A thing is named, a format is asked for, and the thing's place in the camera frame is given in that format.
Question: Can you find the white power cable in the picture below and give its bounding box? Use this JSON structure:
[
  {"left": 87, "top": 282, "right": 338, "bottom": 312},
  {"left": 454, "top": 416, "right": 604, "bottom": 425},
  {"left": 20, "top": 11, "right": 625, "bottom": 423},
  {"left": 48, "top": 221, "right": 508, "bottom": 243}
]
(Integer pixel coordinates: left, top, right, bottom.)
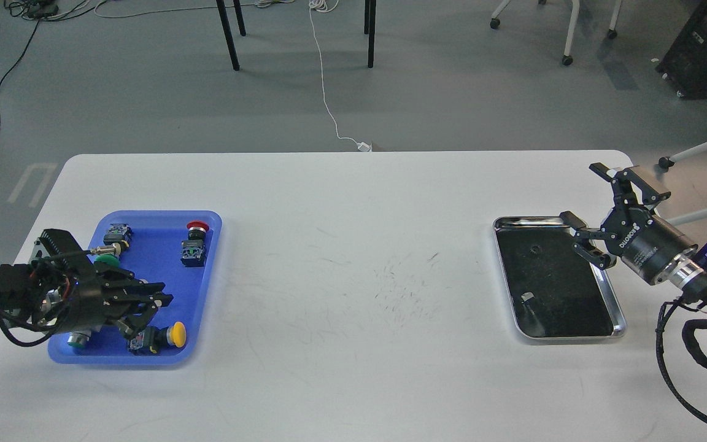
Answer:
[{"left": 255, "top": 0, "right": 373, "bottom": 153}]

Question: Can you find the yellow push button switch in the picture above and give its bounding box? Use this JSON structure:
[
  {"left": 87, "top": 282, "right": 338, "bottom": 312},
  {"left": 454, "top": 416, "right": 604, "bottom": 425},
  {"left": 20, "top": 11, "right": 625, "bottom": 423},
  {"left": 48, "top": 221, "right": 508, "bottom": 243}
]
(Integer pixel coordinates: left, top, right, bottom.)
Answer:
[{"left": 126, "top": 321, "right": 187, "bottom": 354}]

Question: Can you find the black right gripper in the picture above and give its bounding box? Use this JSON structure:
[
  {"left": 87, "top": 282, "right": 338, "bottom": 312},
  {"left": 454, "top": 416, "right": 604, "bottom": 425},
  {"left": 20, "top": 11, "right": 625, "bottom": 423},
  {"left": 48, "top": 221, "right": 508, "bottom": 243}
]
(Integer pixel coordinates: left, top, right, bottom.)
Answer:
[{"left": 559, "top": 163, "right": 698, "bottom": 285}]

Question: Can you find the small black yellow switch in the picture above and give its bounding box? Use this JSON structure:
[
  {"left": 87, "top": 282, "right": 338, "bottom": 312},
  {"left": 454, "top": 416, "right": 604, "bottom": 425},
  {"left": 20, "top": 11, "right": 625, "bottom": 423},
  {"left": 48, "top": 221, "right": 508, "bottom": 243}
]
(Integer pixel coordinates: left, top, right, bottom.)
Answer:
[{"left": 102, "top": 223, "right": 133, "bottom": 248}]

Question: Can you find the white office chair base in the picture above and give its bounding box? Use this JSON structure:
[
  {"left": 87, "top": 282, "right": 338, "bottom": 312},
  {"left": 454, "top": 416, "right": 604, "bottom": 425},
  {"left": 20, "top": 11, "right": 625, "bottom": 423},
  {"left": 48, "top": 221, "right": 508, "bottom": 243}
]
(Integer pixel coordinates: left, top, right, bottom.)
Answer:
[{"left": 490, "top": 0, "right": 624, "bottom": 66}]

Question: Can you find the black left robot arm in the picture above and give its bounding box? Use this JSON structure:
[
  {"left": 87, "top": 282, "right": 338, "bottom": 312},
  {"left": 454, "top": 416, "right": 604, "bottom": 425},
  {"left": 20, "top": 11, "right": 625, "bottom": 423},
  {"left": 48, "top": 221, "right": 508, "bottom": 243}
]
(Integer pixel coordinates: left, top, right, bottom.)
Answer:
[{"left": 0, "top": 226, "right": 187, "bottom": 354}]

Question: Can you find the green push button switch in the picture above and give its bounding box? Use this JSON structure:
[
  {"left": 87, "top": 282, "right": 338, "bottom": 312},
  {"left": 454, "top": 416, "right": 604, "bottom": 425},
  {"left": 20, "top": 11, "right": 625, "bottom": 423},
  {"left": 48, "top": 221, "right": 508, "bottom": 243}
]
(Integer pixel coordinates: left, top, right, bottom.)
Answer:
[{"left": 93, "top": 254, "right": 121, "bottom": 268}]

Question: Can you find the silver metal tray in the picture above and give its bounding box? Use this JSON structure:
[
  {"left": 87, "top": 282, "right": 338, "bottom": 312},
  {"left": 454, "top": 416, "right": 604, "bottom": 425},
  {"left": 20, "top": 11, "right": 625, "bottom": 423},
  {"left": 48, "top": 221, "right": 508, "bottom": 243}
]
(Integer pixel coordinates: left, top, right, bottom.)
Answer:
[{"left": 493, "top": 216, "right": 627, "bottom": 343}]

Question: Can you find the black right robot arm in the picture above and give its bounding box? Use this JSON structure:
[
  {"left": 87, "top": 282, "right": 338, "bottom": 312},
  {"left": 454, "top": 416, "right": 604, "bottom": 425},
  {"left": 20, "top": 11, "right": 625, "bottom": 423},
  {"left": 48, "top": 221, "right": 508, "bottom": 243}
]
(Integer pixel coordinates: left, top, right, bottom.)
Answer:
[{"left": 560, "top": 163, "right": 707, "bottom": 425}]

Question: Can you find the blue plastic tray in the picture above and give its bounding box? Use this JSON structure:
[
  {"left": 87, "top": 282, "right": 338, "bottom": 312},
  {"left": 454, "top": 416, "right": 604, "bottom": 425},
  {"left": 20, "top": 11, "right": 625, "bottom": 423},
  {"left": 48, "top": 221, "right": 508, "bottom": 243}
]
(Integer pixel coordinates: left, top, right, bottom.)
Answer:
[{"left": 47, "top": 210, "right": 223, "bottom": 367}]

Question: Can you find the orange grey button switch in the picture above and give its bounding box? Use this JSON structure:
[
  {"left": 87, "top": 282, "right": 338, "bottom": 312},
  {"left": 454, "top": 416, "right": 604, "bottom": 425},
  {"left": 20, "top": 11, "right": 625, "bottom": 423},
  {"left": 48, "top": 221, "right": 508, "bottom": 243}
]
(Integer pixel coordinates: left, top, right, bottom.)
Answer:
[{"left": 66, "top": 329, "right": 93, "bottom": 351}]

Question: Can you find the black table leg left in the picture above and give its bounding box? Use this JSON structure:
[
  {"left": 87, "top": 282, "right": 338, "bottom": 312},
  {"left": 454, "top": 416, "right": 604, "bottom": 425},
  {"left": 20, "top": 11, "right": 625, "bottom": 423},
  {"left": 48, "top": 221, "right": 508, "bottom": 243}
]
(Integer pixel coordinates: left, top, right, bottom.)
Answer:
[{"left": 215, "top": 0, "right": 247, "bottom": 72}]

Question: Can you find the black table leg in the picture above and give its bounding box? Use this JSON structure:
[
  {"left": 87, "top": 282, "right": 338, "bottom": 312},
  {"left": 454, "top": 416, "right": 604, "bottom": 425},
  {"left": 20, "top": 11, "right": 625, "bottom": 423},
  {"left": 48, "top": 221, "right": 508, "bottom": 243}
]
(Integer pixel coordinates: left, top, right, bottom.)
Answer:
[
  {"left": 363, "top": 0, "right": 377, "bottom": 68},
  {"left": 215, "top": 0, "right": 247, "bottom": 72}
]

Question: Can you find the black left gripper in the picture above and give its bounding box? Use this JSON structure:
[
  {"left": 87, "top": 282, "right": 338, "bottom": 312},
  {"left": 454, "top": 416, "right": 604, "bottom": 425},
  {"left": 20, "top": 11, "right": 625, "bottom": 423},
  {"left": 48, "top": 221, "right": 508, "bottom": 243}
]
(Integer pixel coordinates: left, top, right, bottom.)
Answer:
[{"left": 59, "top": 268, "right": 174, "bottom": 339}]

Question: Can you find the black table leg right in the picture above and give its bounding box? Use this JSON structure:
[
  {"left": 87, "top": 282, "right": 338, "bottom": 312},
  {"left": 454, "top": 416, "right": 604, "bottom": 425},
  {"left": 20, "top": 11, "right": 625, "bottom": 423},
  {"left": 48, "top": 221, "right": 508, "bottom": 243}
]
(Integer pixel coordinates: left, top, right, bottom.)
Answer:
[{"left": 363, "top": 0, "right": 377, "bottom": 68}]

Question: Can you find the red push button switch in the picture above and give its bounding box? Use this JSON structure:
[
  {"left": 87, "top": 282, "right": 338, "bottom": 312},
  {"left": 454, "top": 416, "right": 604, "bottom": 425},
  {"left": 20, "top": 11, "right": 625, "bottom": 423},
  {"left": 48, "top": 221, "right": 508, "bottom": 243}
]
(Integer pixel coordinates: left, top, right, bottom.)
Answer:
[{"left": 180, "top": 219, "right": 209, "bottom": 268}]

